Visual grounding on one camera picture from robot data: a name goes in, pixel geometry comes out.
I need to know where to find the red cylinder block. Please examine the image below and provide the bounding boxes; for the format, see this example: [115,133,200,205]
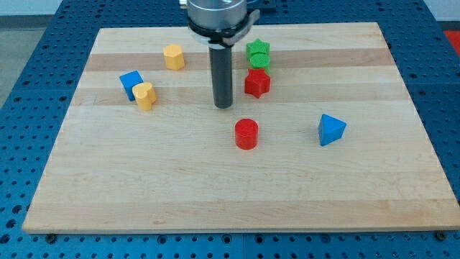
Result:
[234,118,259,150]

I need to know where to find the yellow heart block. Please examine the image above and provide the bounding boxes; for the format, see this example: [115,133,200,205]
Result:
[132,82,157,111]

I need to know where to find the wooden board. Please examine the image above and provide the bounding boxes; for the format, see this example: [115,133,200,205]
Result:
[22,22,459,234]

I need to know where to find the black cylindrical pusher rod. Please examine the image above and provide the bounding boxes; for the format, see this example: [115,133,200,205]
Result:
[209,48,233,109]

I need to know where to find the blue triangular prism block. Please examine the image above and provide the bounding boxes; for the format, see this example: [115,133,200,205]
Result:
[318,114,346,146]

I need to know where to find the blue cube block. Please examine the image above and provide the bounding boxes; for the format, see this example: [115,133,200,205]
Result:
[119,71,144,101]

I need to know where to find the yellow hexagon block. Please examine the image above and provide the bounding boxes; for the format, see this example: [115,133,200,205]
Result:
[163,45,185,71]

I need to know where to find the green cylinder block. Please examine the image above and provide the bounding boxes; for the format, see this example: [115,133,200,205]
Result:
[249,53,271,74]

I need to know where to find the green star block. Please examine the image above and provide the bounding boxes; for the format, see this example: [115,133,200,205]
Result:
[246,38,270,60]

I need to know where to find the red star block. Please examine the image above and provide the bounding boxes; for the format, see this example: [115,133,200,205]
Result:
[244,68,271,99]

